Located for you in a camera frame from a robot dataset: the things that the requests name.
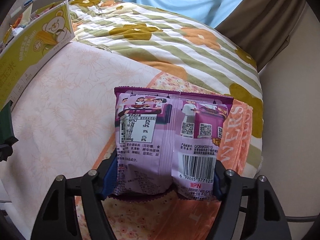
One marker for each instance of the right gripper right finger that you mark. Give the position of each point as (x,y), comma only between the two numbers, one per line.
(234,191)

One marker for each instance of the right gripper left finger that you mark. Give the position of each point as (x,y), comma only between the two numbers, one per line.
(57,217)

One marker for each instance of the purple snack bag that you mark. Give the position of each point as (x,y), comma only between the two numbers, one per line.
(168,140)

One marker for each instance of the blue cream snack bag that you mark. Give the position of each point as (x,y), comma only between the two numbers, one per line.
(21,20)

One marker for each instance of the white folding table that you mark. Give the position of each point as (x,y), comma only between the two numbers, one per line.
(63,120)

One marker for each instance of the orange floral towel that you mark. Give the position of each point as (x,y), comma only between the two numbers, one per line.
(169,217)

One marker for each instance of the green cardboard box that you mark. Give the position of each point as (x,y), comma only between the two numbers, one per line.
(49,30)

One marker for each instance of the floral striped quilt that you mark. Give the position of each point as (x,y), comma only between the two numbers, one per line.
(177,45)

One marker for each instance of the right brown curtain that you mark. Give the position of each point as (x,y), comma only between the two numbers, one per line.
(262,28)

